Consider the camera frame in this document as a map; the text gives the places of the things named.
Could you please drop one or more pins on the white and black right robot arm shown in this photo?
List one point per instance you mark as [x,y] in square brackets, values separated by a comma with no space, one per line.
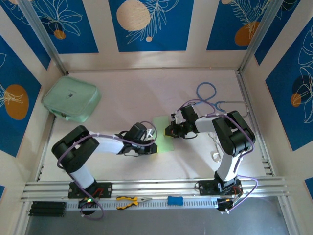
[234,137]

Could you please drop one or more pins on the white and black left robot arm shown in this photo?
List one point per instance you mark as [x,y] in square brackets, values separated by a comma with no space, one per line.
[107,145]

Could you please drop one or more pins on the light green paper sheet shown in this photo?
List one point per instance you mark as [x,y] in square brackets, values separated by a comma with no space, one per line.
[161,122]

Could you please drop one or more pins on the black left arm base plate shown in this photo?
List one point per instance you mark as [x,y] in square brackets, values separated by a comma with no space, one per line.
[107,188]

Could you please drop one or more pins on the blue stethoscope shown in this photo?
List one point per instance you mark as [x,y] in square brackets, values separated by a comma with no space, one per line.
[220,103]

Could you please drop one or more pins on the black stacked blocks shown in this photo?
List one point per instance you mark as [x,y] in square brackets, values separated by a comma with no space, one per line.
[47,209]

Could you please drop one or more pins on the aluminium side rail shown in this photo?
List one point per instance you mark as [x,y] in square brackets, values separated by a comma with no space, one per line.
[247,98]
[45,151]

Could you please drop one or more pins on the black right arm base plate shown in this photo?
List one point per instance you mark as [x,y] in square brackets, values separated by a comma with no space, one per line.
[205,187]

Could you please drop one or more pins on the aluminium mounting rail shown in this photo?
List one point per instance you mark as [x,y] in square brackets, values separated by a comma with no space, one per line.
[146,187]

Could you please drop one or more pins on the mint green zip pouch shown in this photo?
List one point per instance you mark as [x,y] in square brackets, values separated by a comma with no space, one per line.
[71,98]

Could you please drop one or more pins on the aluminium frame post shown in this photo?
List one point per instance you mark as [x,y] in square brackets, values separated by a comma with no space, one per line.
[260,36]
[42,36]

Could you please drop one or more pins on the blue bone-shaped sponge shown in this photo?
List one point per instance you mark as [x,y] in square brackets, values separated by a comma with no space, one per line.
[174,200]

